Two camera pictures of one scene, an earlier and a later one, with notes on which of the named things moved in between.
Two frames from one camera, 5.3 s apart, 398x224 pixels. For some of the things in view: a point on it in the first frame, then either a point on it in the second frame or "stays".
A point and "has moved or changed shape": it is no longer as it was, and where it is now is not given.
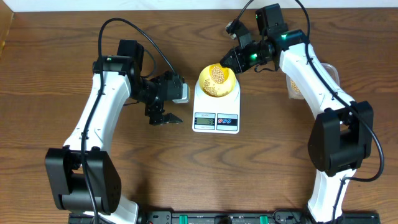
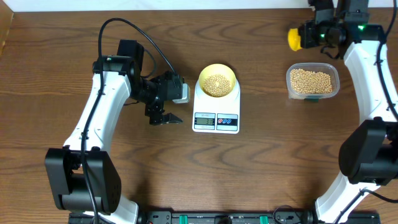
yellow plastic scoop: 219,74 has moved or changed shape
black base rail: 225,218 stays
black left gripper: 153,110 stays
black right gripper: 236,66 → 305,32
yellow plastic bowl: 216,81 stays
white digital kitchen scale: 217,114 stays
